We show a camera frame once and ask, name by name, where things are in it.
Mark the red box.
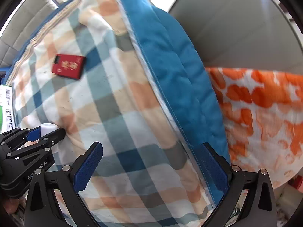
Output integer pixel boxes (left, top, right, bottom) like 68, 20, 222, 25
51, 54, 87, 80

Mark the grey round-backed chair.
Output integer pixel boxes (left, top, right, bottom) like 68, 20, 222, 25
168, 0, 303, 72

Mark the person's left forearm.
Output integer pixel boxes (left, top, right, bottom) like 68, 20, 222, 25
3, 193, 26, 221

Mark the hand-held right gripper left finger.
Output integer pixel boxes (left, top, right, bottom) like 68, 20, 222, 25
24, 142, 104, 227

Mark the orange white floral bag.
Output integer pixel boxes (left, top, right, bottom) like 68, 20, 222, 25
205, 66, 303, 190

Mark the checked blue-edged blanket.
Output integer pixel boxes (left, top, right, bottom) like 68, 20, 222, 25
4, 0, 232, 227

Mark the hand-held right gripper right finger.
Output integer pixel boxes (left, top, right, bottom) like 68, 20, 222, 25
200, 142, 278, 227

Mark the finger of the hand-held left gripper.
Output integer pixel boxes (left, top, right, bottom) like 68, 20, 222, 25
0, 126, 43, 157
14, 128, 66, 153

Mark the cardboard box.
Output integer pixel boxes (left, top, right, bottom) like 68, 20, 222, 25
0, 83, 16, 133

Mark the small white cylinder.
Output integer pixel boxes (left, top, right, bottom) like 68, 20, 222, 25
40, 123, 58, 138

